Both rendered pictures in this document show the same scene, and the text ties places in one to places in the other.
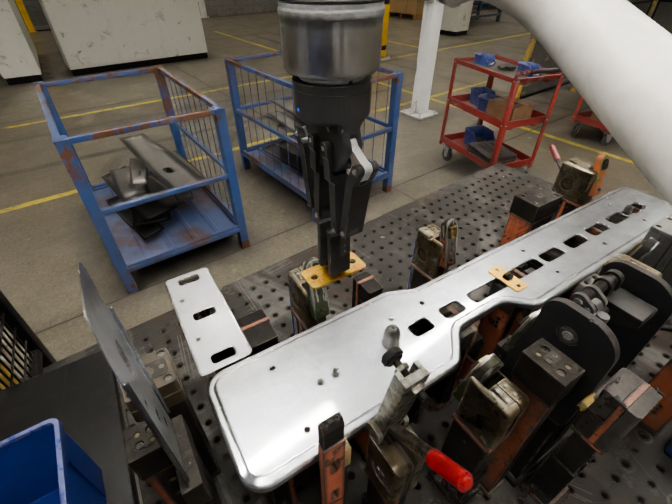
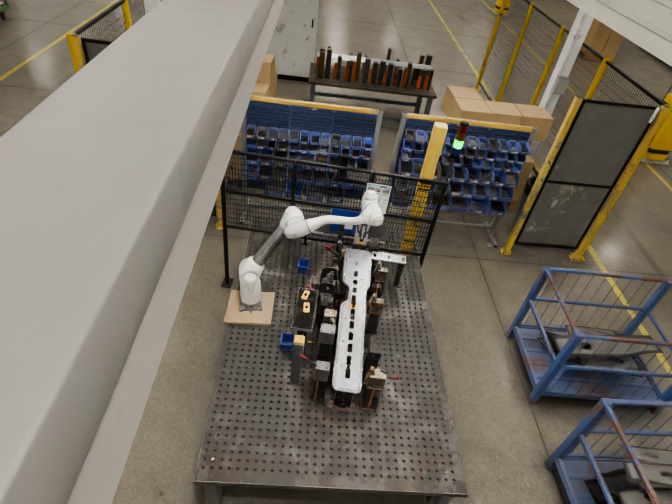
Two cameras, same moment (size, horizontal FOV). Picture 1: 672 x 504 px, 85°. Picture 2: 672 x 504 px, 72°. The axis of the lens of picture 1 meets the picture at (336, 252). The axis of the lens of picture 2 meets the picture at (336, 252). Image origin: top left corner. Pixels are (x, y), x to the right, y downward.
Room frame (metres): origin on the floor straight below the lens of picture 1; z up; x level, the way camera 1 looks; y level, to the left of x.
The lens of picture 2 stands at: (1.69, -2.50, 3.48)
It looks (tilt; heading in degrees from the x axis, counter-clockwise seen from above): 40 degrees down; 121
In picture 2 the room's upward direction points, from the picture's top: 9 degrees clockwise
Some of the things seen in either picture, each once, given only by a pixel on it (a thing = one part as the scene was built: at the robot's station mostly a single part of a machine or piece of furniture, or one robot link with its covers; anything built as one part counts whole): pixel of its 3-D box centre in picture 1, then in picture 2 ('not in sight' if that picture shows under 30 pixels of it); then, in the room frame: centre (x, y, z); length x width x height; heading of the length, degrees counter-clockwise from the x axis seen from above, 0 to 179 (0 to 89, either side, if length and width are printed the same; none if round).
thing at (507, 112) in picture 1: (494, 119); not in sight; (3.18, -1.37, 0.49); 0.81 x 0.47 x 0.97; 21
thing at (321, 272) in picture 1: (333, 267); not in sight; (0.37, 0.00, 1.25); 0.08 x 0.04 x 0.01; 122
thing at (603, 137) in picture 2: not in sight; (576, 187); (1.42, 2.82, 1.00); 1.04 x 0.14 x 2.00; 37
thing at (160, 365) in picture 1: (176, 426); (371, 256); (0.34, 0.30, 0.88); 0.08 x 0.08 x 0.36; 32
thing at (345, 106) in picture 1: (332, 122); not in sight; (0.37, 0.00, 1.45); 0.08 x 0.07 x 0.09; 32
